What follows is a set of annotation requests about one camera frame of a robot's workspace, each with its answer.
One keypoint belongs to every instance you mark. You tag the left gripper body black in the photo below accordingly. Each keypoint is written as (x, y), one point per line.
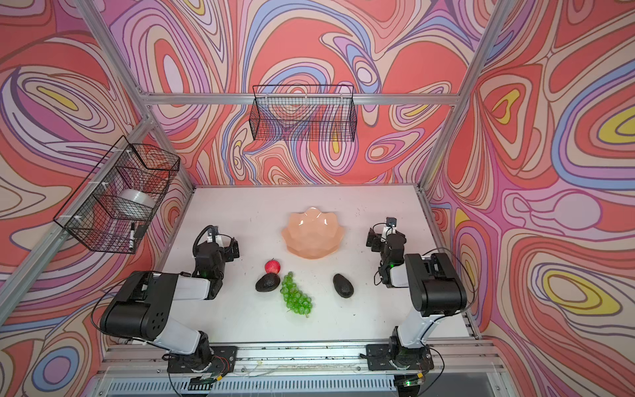
(226, 255)

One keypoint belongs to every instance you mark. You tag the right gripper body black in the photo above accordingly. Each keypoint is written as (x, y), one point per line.
(378, 246)

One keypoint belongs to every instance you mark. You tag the red fake apple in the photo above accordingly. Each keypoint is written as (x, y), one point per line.
(272, 267)

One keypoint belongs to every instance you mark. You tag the dark avocado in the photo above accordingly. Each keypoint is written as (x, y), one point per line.
(269, 282)
(343, 286)

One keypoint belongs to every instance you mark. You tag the pink faceted fruit bowl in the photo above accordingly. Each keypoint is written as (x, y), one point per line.
(313, 234)

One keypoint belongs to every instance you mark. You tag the green fake grape bunch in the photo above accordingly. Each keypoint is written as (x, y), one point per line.
(295, 299)

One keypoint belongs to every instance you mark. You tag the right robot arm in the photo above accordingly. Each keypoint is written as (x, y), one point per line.
(436, 293)

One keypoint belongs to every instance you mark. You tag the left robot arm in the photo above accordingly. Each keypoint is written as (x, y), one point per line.
(140, 311)

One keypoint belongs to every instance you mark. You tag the black marker pen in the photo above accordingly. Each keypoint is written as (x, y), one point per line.
(131, 238)

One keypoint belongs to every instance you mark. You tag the silver tape roll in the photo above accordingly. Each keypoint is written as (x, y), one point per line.
(138, 197)

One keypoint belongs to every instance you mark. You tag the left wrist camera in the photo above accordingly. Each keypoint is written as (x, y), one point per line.
(213, 235)

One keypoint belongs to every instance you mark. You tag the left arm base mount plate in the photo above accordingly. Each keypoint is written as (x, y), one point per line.
(219, 360)

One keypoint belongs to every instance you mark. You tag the black wire basket left wall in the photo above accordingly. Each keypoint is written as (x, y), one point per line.
(114, 215)

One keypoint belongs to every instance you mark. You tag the black wire basket wall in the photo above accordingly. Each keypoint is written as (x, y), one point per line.
(114, 215)
(303, 113)

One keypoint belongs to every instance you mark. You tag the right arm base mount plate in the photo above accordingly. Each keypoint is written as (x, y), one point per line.
(386, 357)

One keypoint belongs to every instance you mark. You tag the aluminium front rail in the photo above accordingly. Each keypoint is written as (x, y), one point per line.
(310, 358)

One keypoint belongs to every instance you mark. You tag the black wire basket back wall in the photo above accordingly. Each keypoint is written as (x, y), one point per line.
(303, 113)

